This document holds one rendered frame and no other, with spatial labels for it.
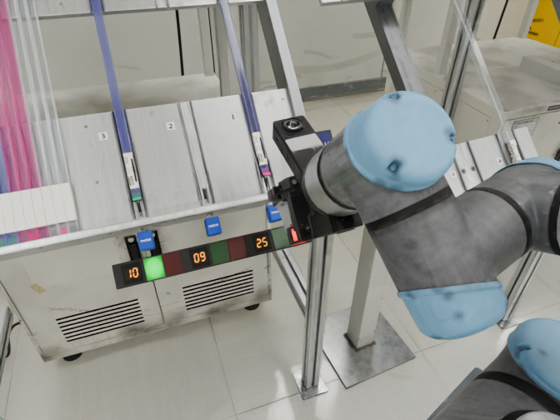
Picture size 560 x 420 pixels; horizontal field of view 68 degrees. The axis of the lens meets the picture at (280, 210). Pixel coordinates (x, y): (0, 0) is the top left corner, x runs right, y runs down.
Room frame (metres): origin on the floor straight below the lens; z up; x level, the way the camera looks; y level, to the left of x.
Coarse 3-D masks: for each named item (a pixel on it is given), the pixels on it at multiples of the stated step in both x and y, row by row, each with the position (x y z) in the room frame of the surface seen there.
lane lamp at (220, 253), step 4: (212, 244) 0.52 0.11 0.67; (216, 244) 0.53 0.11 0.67; (220, 244) 0.53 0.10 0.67; (224, 244) 0.53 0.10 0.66; (212, 248) 0.52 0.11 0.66; (216, 248) 0.52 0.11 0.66; (220, 248) 0.52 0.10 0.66; (224, 248) 0.52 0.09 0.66; (212, 252) 0.51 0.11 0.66; (216, 252) 0.52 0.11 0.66; (220, 252) 0.52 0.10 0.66; (224, 252) 0.52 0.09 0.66; (228, 252) 0.52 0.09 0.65; (212, 256) 0.51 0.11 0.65; (216, 256) 0.51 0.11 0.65; (220, 256) 0.51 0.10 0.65; (224, 256) 0.51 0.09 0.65; (228, 256) 0.51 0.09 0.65; (216, 260) 0.51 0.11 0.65; (220, 260) 0.51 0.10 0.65; (224, 260) 0.51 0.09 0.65; (228, 260) 0.51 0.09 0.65
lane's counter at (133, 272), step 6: (126, 264) 0.48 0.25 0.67; (132, 264) 0.48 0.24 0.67; (138, 264) 0.48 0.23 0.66; (126, 270) 0.47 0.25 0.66; (132, 270) 0.47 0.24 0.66; (138, 270) 0.47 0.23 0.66; (126, 276) 0.46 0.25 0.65; (132, 276) 0.47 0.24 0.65; (138, 276) 0.47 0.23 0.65; (126, 282) 0.46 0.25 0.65; (132, 282) 0.46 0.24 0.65
